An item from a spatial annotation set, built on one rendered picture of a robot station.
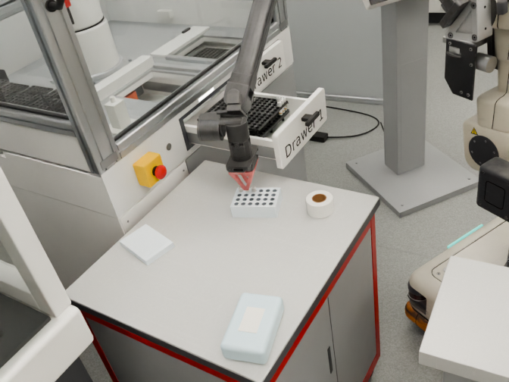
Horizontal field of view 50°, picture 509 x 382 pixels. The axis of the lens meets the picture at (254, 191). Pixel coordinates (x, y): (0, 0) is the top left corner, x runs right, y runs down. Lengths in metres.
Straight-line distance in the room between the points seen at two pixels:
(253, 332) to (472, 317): 0.44
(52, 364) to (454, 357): 0.77
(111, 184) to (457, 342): 0.91
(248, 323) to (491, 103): 0.91
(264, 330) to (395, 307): 1.15
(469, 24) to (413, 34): 1.08
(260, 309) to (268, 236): 0.29
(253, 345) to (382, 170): 1.86
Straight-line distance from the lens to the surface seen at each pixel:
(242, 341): 1.12
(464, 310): 1.21
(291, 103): 1.72
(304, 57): 3.55
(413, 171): 2.82
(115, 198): 1.50
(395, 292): 2.26
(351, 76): 3.49
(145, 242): 1.45
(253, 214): 1.45
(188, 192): 1.61
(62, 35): 1.33
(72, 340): 1.18
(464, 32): 1.44
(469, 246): 2.05
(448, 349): 1.14
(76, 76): 1.36
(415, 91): 2.61
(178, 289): 1.32
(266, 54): 1.98
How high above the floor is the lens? 1.66
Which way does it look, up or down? 36 degrees down
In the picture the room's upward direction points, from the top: 11 degrees counter-clockwise
